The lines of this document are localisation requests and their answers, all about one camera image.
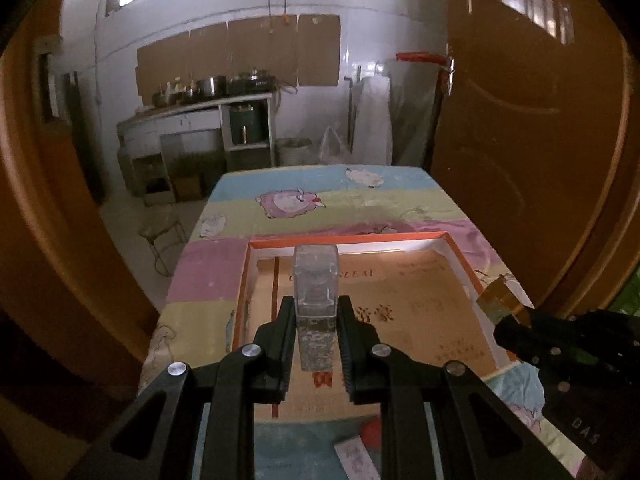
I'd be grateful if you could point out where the dark green appliance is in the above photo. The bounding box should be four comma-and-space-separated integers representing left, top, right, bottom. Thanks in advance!
229, 102, 268, 145

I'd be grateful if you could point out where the white covered standing object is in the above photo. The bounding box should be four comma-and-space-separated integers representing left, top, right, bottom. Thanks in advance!
352, 75, 393, 166

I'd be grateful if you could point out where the large orange-rimmed cardboard tray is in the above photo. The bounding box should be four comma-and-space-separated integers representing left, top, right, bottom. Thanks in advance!
230, 231, 532, 424

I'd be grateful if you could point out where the white cartoon rectangular box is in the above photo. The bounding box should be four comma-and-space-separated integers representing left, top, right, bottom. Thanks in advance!
334, 436, 381, 480

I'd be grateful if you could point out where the brown wooden door left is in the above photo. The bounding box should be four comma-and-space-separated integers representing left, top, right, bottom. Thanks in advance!
1, 0, 158, 401

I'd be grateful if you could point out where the brown wooden door right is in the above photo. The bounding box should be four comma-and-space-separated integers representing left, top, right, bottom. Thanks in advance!
432, 0, 639, 316

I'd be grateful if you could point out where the metal cooking pot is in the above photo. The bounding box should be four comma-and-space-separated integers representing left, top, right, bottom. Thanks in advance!
195, 75, 228, 101

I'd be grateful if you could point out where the brown wooden door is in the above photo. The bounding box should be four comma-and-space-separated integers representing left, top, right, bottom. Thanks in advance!
432, 0, 639, 316
1, 0, 158, 401

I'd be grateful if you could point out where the clear patterned rectangular box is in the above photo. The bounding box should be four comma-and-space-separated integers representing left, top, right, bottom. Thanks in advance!
293, 244, 340, 373

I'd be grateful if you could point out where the brown cardboard wall panel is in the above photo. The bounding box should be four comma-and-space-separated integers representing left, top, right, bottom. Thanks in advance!
136, 14, 342, 105

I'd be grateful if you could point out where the white kitchen counter cabinet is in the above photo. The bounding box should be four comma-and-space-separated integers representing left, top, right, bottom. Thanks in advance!
117, 92, 277, 167

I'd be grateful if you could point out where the red bottle cap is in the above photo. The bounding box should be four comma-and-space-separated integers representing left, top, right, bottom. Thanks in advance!
359, 417, 382, 451

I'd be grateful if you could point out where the black gas stove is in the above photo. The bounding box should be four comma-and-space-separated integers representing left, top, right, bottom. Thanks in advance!
227, 70, 276, 96

